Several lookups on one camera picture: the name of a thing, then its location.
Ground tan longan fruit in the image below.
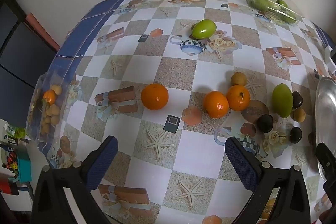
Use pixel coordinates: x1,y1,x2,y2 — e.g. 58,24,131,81
231,72,247,87
293,108,306,123

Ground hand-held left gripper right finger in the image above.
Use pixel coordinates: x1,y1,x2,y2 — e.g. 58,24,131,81
225,136,311,224

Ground dark blue cabinet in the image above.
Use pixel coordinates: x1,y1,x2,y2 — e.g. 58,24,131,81
0,2,61,122

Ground green and white packet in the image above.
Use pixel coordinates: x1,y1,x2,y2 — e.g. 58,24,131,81
4,124,27,139

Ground dark purple plum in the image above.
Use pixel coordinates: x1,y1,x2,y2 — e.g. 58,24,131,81
257,114,274,133
292,91,303,109
290,127,302,144

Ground green oval fruit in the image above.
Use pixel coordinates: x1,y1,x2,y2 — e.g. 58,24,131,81
191,19,217,39
272,83,293,119

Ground clear plastic clamshell container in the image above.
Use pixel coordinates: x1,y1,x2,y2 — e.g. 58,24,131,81
247,0,305,26

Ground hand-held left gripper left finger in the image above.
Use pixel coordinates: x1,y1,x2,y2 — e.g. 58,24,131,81
31,135,118,224

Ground reddish brown board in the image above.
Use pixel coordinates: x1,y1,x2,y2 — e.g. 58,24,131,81
25,13,61,52

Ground teal box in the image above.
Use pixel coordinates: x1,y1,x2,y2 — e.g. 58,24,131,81
12,153,32,184

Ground orange fruit with stem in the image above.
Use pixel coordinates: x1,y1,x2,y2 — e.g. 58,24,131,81
226,85,251,111

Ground checkered printed tablecloth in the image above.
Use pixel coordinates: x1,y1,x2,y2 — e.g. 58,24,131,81
26,0,336,224

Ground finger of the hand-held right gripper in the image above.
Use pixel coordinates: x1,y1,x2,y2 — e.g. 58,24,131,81
323,182,336,203
315,143,336,181

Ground pile of small green fruits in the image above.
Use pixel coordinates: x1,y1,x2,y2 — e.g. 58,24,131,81
249,0,300,24

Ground small mandarin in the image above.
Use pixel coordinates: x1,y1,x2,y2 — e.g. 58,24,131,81
42,90,57,105

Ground silver metal plate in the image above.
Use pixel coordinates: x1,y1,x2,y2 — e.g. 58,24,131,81
315,76,336,182

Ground colourful toys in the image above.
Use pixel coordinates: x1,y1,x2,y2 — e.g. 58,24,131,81
3,152,19,174

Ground clear plastic bag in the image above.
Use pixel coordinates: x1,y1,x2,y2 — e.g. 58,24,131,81
26,72,76,146

